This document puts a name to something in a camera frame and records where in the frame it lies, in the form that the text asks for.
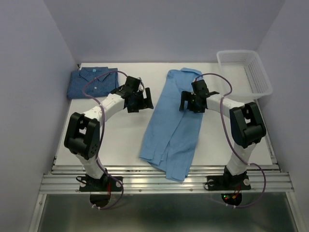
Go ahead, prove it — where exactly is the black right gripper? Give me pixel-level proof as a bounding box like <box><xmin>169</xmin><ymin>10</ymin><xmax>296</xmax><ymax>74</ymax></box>
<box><xmin>179</xmin><ymin>90</ymin><xmax>204</xmax><ymax>112</ymax></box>

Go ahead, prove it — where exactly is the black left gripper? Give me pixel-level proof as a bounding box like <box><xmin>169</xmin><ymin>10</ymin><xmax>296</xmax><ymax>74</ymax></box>
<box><xmin>127</xmin><ymin>88</ymin><xmax>154</xmax><ymax>113</ymax></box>

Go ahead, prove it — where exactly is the light blue long sleeve shirt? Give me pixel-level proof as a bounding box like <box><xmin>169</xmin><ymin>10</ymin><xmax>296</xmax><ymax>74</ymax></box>
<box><xmin>139</xmin><ymin>68</ymin><xmax>203</xmax><ymax>182</ymax></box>

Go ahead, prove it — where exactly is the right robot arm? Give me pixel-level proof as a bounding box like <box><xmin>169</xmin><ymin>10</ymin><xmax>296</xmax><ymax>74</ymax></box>
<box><xmin>180</xmin><ymin>80</ymin><xmax>267</xmax><ymax>191</ymax></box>

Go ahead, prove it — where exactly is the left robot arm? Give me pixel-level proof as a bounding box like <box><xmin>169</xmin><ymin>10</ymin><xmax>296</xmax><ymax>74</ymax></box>
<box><xmin>64</xmin><ymin>76</ymin><xmax>154</xmax><ymax>192</ymax></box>

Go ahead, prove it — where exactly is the blue plaid folded shirt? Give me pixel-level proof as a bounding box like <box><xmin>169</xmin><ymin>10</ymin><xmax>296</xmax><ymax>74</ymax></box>
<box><xmin>67</xmin><ymin>67</ymin><xmax>119</xmax><ymax>99</ymax></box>

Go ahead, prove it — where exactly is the white plastic mesh basket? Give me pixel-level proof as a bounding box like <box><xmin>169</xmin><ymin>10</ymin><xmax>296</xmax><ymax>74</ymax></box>
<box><xmin>217</xmin><ymin>50</ymin><xmax>273</xmax><ymax>102</ymax></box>

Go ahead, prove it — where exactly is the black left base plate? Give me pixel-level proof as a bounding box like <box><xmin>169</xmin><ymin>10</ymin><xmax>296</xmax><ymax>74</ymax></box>
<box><xmin>76</xmin><ymin>175</ymin><xmax>122</xmax><ymax>192</ymax></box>

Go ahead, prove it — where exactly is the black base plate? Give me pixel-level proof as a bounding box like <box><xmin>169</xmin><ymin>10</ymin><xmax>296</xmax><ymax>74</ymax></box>
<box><xmin>76</xmin><ymin>175</ymin><xmax>122</xmax><ymax>192</ymax></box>
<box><xmin>207</xmin><ymin>175</ymin><xmax>251</xmax><ymax>191</ymax></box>

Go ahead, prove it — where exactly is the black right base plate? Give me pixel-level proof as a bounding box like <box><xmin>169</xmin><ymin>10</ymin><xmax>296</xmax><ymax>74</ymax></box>
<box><xmin>207</xmin><ymin>175</ymin><xmax>251</xmax><ymax>191</ymax></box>

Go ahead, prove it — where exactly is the aluminium mounting rail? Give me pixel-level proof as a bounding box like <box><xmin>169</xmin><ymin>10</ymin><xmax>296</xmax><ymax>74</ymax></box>
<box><xmin>39</xmin><ymin>164</ymin><xmax>294</xmax><ymax>194</ymax></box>

